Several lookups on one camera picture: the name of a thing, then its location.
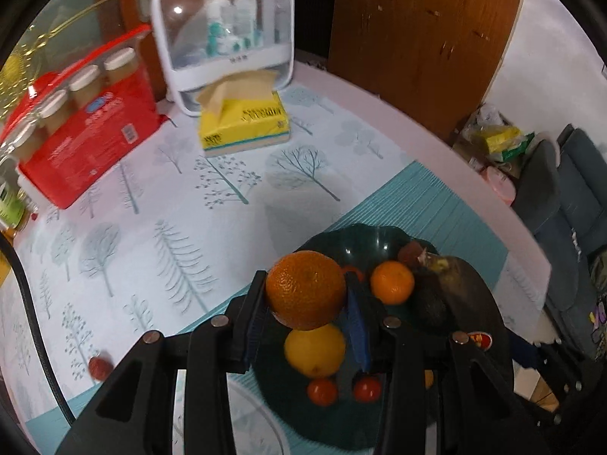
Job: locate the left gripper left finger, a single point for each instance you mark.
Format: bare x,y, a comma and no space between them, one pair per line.
132,412

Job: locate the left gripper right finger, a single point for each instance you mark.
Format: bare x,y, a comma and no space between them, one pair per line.
400,348

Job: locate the dark red lychee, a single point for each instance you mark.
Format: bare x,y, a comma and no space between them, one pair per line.
409,255
99,368

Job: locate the small yellow-orange kumquat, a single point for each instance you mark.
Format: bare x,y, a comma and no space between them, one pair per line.
429,378

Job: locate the red cherry tomato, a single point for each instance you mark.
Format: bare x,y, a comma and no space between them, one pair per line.
322,392
352,269
367,389

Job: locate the dark overripe banana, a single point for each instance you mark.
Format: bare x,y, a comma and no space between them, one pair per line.
468,299

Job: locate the orange tangerine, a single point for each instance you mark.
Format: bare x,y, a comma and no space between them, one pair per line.
306,290
392,283

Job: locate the yellow orange with sticker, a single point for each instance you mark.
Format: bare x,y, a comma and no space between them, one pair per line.
316,353

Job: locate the white round printed placemat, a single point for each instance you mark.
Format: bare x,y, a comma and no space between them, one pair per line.
256,431

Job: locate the dark green scalloped plate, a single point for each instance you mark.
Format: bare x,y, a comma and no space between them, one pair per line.
346,427

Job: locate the tree print tablecloth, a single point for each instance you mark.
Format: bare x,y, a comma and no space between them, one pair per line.
337,127

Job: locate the pink plastic stool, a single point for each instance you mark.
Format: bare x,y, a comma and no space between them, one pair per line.
500,184

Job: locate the green label bottle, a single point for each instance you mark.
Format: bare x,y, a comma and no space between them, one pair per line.
12,210

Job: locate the grey sofa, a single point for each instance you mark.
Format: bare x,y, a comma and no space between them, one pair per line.
561,199

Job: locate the yellow green snack bag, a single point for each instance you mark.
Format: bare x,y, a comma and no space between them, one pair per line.
495,136

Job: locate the red paper cup package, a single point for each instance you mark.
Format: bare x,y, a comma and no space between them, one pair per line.
81,122

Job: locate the yellow tissue box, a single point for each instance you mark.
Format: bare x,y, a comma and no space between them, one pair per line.
241,112

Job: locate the brown wooden cabinet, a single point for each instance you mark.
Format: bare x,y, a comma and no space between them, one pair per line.
431,59

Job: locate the white clear storage case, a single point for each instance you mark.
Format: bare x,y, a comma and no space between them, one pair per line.
201,41

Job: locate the glass sliding door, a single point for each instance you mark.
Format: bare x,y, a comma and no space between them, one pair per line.
63,32

